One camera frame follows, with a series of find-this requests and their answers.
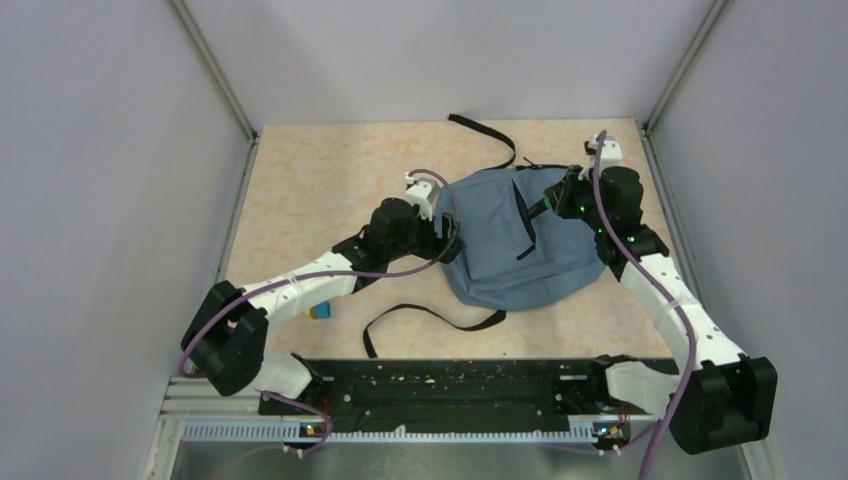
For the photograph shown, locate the green capped black marker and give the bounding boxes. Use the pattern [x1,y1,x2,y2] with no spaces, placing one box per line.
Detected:
[527,197,551,219]

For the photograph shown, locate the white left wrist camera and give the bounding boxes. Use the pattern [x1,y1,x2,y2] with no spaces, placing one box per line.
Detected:
[404,173,441,221]

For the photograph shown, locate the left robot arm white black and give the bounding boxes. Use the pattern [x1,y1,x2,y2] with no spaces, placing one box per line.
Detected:
[178,198,463,414]

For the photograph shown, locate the blue grey student backpack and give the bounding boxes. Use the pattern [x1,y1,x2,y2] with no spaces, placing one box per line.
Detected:
[361,113,607,360]

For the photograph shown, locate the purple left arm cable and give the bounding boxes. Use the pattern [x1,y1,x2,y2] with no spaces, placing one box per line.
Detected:
[176,168,465,458]

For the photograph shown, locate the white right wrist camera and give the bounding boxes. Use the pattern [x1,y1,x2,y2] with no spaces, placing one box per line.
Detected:
[579,135,623,179]

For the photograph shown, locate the aluminium front rail frame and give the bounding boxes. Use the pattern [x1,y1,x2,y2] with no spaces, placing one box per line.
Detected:
[142,374,776,480]

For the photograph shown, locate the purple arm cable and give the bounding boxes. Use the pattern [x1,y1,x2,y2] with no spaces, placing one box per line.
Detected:
[176,168,465,458]
[590,130,698,480]

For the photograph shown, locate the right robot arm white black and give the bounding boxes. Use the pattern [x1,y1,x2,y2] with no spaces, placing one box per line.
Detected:
[537,166,778,455]

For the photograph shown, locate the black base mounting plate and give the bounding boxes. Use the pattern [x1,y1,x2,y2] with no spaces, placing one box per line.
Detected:
[299,359,641,435]

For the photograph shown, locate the colourful wooden block puzzle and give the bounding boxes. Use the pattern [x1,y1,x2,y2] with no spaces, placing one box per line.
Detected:
[304,302,332,319]

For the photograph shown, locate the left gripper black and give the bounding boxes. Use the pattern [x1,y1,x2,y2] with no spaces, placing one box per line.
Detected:
[386,205,465,264]

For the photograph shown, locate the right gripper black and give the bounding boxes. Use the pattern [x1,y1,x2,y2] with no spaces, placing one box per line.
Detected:
[547,164,610,232]

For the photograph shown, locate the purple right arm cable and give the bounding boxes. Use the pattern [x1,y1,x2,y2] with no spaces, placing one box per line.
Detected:
[590,130,698,480]

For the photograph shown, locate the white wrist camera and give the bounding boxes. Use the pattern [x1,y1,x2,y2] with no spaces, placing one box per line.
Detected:
[404,173,441,221]
[579,135,623,179]

